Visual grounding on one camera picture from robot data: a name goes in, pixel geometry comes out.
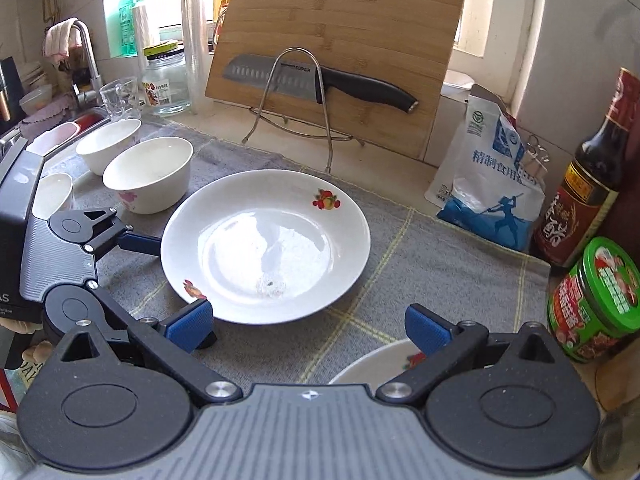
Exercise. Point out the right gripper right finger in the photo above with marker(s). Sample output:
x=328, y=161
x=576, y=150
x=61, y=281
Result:
x=448, y=349

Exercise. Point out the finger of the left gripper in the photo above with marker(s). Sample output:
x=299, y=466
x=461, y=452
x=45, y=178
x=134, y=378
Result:
x=65, y=305
x=98, y=231

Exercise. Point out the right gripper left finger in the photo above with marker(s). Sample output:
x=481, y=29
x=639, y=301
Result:
x=168, y=345

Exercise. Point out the white bowl pink flowers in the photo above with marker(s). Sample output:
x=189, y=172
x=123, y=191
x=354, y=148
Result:
x=151, y=176

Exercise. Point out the large white fruit plate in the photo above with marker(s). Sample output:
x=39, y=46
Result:
x=266, y=246

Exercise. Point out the small white bowl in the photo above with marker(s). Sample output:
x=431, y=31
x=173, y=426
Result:
x=54, y=194

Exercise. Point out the chrome kitchen faucet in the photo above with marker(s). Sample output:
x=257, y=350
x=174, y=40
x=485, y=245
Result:
x=86, y=95

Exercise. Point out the red white basin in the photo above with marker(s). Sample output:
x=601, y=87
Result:
x=65, y=134

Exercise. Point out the clear glass cup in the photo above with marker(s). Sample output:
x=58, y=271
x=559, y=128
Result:
x=121, y=98

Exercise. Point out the green lid sauce jar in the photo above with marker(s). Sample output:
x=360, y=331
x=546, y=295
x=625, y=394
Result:
x=596, y=304

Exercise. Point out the blue white salt bag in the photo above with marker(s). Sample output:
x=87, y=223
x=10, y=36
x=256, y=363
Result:
x=491, y=182

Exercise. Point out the clear glass jar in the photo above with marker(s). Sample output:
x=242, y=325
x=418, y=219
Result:
x=165, y=79

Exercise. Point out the dark soy sauce bottle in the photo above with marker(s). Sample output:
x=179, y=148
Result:
x=591, y=181

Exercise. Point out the pink cloth on faucet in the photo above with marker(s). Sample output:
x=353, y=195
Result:
x=60, y=39

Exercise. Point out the green dish soap bottle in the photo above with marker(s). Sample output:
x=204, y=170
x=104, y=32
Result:
x=126, y=27

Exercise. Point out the stack of plastic cups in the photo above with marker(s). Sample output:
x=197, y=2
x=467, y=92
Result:
x=195, y=41

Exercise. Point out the plastic wrap roll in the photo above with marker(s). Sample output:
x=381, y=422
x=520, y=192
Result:
x=146, y=33

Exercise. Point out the bamboo cutting board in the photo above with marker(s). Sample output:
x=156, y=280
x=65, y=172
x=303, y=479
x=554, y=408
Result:
x=404, y=42

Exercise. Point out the kitchen knife black handle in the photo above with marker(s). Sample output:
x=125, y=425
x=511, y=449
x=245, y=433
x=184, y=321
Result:
x=306, y=81

